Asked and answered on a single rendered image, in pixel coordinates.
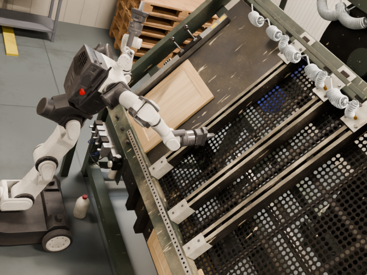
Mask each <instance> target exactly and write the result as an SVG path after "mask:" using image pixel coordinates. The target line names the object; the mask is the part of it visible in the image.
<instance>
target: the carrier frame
mask: <svg viewBox="0 0 367 275"><path fill-rule="evenodd" d="M107 115H108V109H107V107H106V108H105V109H104V110H103V111H101V112H99V113H98V116H97V119H96V120H100V121H102V122H105V121H106V118H107ZM89 146H90V144H89V145H88V149H87V152H86V155H85V159H84V162H83V165H82V168H81V171H82V175H83V177H89V180H90V184H91V188H92V191H93V195H94V199H95V201H96V205H97V208H98V212H99V216H100V219H101V222H102V226H103V229H104V233H105V236H106V240H107V243H108V246H109V250H110V254H111V257H112V260H113V264H114V267H115V271H116V274H117V275H134V271H133V268H132V265H131V262H130V259H129V256H128V253H127V249H126V246H125V243H124V240H123V237H122V234H121V231H120V228H119V224H118V222H117V219H116V216H115V212H114V209H113V206H112V203H111V200H110V196H109V193H108V190H107V188H106V185H105V181H104V178H103V175H102V172H101V167H100V166H102V167H104V168H108V157H104V158H102V159H101V160H97V159H96V158H95V157H92V159H93V160H94V161H95V162H96V163H97V164H99V165H100V166H98V165H97V164H96V163H95V162H94V161H93V160H92V159H91V157H90V155H89ZM122 178H123V181H124V183H125V186H126V189H127V191H128V195H129V196H128V199H127V201H126V204H125V206H126V209H127V210H128V211H132V210H134V211H135V213H136V216H137V219H136V221H135V224H134V226H133V229H134V232H135V234H140V233H143V235H144V238H145V241H146V244H147V241H148V239H149V237H150V235H151V233H152V231H153V225H152V222H151V219H150V217H149V214H148V212H147V209H146V207H145V204H144V202H143V199H142V197H141V194H140V191H139V189H138V186H137V184H136V181H135V179H134V176H133V174H132V171H131V168H130V166H129V163H128V161H127V162H126V165H125V168H124V170H123V173H122ZM147 247H148V245H147ZM148 249H149V247H148ZM149 252H150V250H149ZM150 255H151V253H150ZM151 257H152V255H151ZM152 261H153V258H152ZM153 263H154V261H153ZM154 266H155V263H154ZM155 268H156V266H155ZM156 271H157V269H156ZM157 274H158V272H157Z"/></svg>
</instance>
